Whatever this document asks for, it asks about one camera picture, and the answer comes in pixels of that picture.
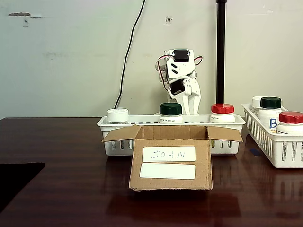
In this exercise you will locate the green-capped bottle marked B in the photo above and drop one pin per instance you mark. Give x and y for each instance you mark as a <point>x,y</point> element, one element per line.
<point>270,102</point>

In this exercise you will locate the white-capped bottle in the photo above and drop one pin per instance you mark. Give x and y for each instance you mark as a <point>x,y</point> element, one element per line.
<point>255,101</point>
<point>118,114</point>

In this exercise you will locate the cardboard box with white labels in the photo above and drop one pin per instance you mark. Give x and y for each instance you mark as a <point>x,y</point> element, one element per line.
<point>170,184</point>

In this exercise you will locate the black vertical pole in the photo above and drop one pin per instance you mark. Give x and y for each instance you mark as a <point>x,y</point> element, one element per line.
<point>221,47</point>

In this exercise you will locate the blue tape strip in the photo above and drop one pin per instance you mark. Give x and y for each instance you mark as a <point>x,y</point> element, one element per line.
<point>255,152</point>

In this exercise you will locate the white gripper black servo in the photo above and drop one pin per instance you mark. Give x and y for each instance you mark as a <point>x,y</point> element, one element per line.
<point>191,92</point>

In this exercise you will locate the long white plastic basket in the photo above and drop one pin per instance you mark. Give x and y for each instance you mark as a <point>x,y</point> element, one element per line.
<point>106,128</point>

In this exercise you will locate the green-capped white bottle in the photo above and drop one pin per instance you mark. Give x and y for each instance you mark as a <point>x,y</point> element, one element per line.
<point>170,109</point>

